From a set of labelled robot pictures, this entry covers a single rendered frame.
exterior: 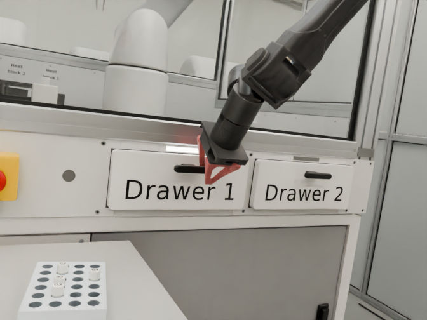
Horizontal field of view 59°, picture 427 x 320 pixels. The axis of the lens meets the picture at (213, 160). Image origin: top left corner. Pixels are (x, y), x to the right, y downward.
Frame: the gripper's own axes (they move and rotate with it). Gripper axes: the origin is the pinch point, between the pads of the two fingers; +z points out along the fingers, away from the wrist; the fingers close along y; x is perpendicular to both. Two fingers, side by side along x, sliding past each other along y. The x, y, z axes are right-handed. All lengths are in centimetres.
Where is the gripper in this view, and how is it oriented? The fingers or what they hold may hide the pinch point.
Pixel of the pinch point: (206, 174)
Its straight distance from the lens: 74.1
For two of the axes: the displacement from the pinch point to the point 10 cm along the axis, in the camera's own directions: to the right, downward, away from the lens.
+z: -3.7, 7.2, 5.9
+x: -8.8, -0.7, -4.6
